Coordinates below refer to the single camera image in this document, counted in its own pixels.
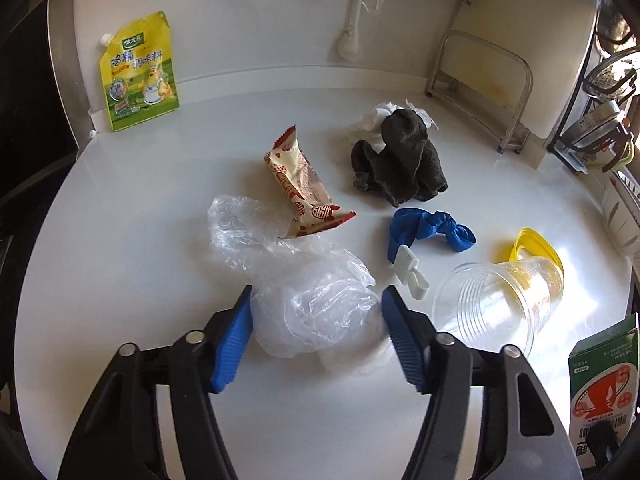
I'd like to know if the perforated steel steamer plate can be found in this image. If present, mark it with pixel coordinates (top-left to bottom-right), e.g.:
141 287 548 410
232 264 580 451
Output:
585 50 640 98

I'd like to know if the clear plastic cup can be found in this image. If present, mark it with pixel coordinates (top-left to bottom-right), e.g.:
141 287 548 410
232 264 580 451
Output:
431 256 565 361

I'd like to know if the clear plastic bag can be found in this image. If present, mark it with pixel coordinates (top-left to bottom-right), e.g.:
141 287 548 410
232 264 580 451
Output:
207 195 396 376

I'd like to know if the steel strainer pot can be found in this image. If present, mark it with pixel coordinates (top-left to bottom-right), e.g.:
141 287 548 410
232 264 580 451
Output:
560 102 633 153

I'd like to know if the red patterned snack wrapper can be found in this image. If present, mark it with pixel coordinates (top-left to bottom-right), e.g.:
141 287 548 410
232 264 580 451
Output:
264 125 357 238

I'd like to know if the white tissue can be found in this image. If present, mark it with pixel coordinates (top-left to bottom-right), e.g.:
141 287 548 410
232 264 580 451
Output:
350 100 441 148

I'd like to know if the black range hood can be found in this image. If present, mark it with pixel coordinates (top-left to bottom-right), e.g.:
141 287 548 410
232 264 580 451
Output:
0 0 81 241

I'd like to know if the yellow plastic lid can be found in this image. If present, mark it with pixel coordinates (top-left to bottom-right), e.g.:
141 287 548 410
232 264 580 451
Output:
495 227 565 273

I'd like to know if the pale green mug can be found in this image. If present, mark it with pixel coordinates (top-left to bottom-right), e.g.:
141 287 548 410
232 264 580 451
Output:
582 137 637 173

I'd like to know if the yellow seasoning pouch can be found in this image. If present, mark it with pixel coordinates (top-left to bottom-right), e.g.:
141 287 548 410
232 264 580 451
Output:
97 10 181 133

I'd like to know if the black sock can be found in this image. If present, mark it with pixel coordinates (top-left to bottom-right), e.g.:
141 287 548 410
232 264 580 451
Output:
350 109 449 207

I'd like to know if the white plastic clip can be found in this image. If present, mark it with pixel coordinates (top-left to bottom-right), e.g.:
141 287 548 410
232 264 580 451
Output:
393 246 431 302

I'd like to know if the white cutting board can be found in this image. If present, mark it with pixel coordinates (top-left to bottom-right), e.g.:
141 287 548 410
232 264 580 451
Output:
440 0 603 168

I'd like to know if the blue cloth strip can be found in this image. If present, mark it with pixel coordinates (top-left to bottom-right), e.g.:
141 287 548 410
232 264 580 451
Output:
386 207 477 264

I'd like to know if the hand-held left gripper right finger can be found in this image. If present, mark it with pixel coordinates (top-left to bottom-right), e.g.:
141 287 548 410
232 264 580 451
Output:
381 285 586 480

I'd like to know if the steel cutting board rack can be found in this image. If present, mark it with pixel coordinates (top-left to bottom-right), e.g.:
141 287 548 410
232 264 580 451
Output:
425 30 532 155

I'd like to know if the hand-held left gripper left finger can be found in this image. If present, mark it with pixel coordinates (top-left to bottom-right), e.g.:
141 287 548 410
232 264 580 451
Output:
57 284 256 480

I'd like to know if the white hanging brush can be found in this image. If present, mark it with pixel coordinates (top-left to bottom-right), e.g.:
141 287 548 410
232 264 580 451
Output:
336 0 377 63

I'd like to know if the green and white carton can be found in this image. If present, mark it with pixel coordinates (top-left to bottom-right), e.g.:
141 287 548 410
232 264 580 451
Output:
568 312 640 475

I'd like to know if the black wire dish rack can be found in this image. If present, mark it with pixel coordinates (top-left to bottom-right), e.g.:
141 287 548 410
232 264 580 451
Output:
547 0 640 176

